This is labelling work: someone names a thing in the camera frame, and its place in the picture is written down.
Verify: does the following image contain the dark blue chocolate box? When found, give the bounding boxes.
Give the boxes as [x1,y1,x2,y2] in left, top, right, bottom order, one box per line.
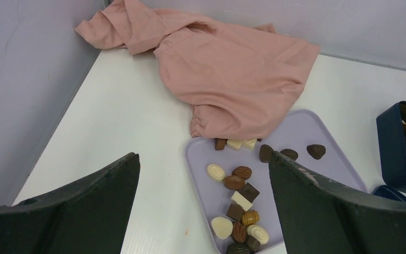
[376,101,406,193]

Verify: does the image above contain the dark leaf oval chocolate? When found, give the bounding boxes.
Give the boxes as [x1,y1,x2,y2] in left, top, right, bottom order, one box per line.
[280,149,299,161]

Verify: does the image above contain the lilac plastic tray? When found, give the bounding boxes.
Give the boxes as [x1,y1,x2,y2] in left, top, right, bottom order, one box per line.
[184,110,367,253]

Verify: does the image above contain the dark blue box lid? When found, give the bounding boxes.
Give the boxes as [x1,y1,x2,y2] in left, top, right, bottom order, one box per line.
[372,185,406,203]

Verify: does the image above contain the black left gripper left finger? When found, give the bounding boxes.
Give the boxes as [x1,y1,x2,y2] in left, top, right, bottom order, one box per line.
[0,152,141,253]

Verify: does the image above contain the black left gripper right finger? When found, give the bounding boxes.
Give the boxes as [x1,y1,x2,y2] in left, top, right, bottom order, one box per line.
[269,151,406,253]

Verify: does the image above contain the pink cloth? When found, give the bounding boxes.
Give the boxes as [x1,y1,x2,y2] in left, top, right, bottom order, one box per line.
[75,1,319,140]

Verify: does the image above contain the white heart chocolate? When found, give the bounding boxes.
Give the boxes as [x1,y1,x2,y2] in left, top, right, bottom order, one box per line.
[211,216,233,240]

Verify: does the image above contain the dark heart chocolate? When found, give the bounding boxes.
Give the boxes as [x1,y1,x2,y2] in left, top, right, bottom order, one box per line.
[306,144,326,160]

